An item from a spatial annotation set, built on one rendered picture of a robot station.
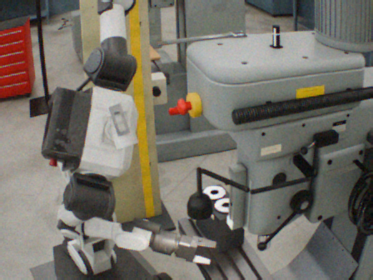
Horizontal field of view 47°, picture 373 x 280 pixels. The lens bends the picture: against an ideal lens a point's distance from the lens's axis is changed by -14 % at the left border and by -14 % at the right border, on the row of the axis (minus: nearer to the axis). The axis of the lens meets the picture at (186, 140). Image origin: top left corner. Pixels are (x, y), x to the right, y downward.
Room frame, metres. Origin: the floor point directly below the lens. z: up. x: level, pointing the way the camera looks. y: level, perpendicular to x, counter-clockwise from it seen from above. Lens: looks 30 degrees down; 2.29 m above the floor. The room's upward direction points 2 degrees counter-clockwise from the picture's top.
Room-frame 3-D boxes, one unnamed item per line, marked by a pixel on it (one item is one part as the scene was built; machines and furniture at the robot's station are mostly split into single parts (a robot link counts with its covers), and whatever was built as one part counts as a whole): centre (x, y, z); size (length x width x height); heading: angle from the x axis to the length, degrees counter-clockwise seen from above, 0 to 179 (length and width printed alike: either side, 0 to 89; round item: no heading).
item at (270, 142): (1.16, -0.28, 1.68); 0.34 x 0.24 x 0.10; 108
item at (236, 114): (1.02, -0.32, 1.79); 0.45 x 0.04 x 0.04; 108
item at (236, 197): (1.11, -0.14, 1.45); 0.04 x 0.04 x 0.21; 18
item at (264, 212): (1.15, -0.25, 1.47); 0.21 x 0.19 x 0.32; 18
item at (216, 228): (1.57, -0.12, 1.00); 0.22 x 0.12 x 0.20; 24
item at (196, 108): (1.08, -0.02, 1.76); 0.06 x 0.02 x 0.06; 18
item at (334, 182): (1.20, -0.43, 1.47); 0.24 x 0.19 x 0.26; 18
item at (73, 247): (1.68, 0.50, 0.68); 0.21 x 0.20 x 0.13; 33
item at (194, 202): (1.07, -0.03, 1.47); 0.07 x 0.07 x 0.06
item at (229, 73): (1.15, -0.26, 1.81); 0.47 x 0.26 x 0.16; 108
